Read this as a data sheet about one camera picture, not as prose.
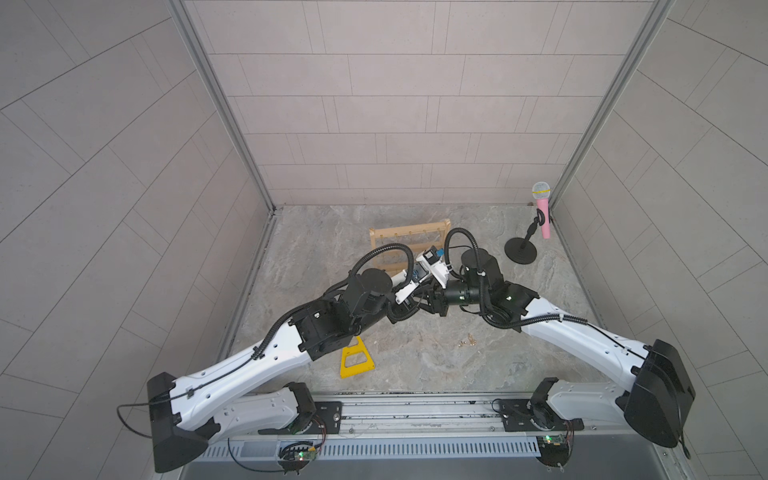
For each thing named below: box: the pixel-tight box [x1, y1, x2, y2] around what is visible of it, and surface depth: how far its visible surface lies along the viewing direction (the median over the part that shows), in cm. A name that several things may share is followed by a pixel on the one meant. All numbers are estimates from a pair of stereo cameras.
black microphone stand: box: [504, 208, 545, 265], surface depth 104 cm
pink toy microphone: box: [532, 181, 551, 239], surface depth 88 cm
